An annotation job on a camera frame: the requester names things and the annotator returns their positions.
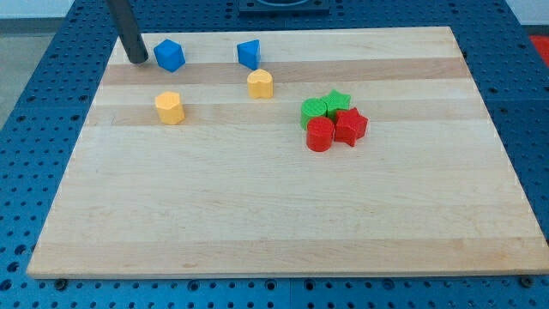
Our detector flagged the blue cube block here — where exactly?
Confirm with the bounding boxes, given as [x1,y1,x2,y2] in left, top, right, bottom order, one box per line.
[154,39,185,72]

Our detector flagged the red cylinder block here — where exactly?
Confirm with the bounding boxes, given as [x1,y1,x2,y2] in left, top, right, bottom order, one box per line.
[306,117,335,152]

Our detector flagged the green cylinder block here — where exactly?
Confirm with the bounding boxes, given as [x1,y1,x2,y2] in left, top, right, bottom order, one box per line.
[300,98,327,130]

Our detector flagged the light wooden board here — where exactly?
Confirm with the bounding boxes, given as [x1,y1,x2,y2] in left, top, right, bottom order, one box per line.
[27,27,548,279]

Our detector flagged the yellow heart block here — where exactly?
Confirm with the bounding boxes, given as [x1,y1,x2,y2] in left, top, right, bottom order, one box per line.
[246,69,274,99]

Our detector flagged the red star block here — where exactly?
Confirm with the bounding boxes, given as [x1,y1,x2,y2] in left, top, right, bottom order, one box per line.
[335,107,369,147]

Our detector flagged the green star block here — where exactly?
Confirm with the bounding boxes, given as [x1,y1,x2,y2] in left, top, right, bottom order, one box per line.
[320,89,351,121]

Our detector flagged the blue triangular prism block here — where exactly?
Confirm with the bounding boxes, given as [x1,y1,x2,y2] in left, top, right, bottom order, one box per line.
[237,39,261,70]

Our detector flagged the yellow hexagon block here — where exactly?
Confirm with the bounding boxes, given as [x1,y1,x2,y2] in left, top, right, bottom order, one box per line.
[154,92,185,124]

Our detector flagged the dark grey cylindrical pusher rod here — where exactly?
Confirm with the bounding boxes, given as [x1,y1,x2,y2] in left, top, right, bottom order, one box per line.
[106,0,148,64]

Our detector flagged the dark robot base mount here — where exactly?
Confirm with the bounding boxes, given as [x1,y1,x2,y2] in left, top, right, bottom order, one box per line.
[237,0,330,15]

